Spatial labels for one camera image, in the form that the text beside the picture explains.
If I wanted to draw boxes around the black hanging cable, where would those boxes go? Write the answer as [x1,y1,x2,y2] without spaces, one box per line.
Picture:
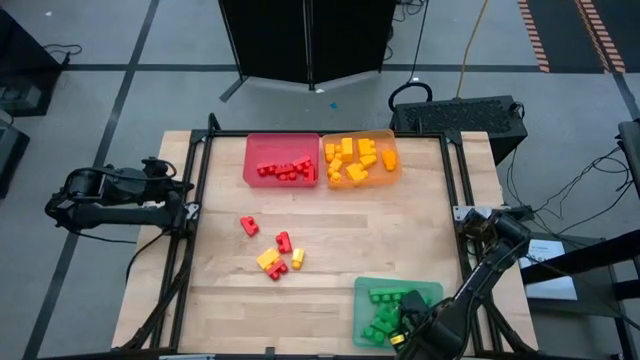
[407,0,430,84]

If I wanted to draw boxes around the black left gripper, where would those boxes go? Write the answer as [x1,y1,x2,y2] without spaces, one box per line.
[134,172,195,199]

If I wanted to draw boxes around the dark grey equipment edge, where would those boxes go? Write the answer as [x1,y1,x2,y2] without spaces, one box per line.
[617,119,640,186]

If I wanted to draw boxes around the black floor mat striped edges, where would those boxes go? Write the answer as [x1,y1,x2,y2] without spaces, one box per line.
[517,0,640,75]

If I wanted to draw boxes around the black folding screen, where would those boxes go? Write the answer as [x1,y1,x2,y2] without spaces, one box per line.
[218,0,400,104]

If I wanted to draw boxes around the black stand beam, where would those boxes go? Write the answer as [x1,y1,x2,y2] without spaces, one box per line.
[519,242,640,301]

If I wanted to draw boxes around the black aluminium table frame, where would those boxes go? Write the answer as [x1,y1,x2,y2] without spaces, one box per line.
[112,112,539,359]

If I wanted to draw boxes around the black cabinet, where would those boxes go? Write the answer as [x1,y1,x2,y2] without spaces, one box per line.
[0,9,64,117]

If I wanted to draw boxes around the black coiled floor cable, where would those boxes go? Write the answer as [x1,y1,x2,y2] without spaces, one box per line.
[388,81,434,114]

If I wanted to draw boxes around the yellow hanging cable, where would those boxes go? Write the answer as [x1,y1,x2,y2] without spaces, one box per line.
[455,0,489,99]

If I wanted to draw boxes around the white paper sheet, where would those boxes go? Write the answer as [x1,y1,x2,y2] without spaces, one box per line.
[519,238,580,301]

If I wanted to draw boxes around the pink translucent plastic bin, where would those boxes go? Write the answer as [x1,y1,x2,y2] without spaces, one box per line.
[242,132,321,189]

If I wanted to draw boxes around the orange translucent plastic bin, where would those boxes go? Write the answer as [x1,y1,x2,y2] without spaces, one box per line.
[320,128,404,190]

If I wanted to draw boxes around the black equipment box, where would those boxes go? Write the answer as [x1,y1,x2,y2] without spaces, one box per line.
[0,117,31,200]

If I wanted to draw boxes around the green translucent plastic bin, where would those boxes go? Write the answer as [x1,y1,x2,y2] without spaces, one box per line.
[351,275,445,350]

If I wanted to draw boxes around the black perforated computer case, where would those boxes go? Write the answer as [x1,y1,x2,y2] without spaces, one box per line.
[389,95,530,166]

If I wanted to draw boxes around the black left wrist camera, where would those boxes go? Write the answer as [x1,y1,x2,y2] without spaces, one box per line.
[141,157,169,176]

